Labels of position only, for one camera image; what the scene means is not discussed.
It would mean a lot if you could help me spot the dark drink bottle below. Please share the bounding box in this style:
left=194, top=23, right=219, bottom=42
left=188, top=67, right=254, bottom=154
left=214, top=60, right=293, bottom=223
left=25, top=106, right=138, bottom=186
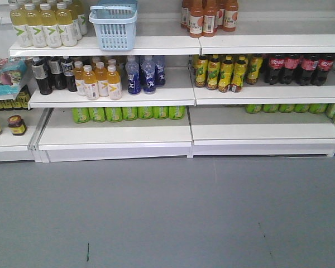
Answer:
left=32, top=56, right=52, bottom=95
left=61, top=56, right=77, bottom=92
left=49, top=56, right=67, bottom=90

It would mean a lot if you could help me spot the orange C100 juice bottle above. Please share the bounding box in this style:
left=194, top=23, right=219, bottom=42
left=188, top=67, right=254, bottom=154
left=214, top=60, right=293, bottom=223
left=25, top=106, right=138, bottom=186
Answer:
left=202, top=0, right=217, bottom=37
left=189, top=0, right=203, bottom=38
left=223, top=0, right=239, bottom=32

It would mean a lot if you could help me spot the orange juice bottle white label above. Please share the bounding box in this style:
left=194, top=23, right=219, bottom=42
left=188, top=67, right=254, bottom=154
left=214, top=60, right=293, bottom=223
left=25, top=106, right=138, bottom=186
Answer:
left=83, top=65, right=99, bottom=101
left=95, top=61, right=109, bottom=97
left=74, top=61, right=85, bottom=96
left=107, top=65, right=122, bottom=100

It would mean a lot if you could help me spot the blue sports drink bottle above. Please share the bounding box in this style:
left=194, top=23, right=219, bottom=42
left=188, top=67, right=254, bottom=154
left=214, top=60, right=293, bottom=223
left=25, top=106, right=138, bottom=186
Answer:
left=153, top=55, right=165, bottom=87
left=142, top=55, right=156, bottom=94
left=125, top=55, right=141, bottom=95

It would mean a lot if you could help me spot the light blue plastic basket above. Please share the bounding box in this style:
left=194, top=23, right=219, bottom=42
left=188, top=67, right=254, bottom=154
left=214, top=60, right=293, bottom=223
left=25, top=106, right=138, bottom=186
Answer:
left=89, top=1, right=138, bottom=51

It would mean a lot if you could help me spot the yellow lemon tea bottle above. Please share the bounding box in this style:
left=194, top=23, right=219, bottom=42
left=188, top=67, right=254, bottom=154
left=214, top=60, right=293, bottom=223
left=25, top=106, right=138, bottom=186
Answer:
left=246, top=54, right=263, bottom=85
left=231, top=55, right=247, bottom=93
left=195, top=54, right=208, bottom=88
left=218, top=55, right=234, bottom=93
left=207, top=54, right=221, bottom=90

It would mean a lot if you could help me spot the teal snack bag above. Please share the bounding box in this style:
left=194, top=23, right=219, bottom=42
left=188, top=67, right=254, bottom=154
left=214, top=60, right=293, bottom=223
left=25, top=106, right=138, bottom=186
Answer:
left=0, top=60, right=27, bottom=96

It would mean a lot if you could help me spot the coke plastic bottle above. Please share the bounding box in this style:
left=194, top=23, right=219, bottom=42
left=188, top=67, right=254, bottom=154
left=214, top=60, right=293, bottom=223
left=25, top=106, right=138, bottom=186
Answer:
left=264, top=53, right=285, bottom=85
left=296, top=54, right=319, bottom=86
left=312, top=54, right=335, bottom=86
left=280, top=54, right=300, bottom=84

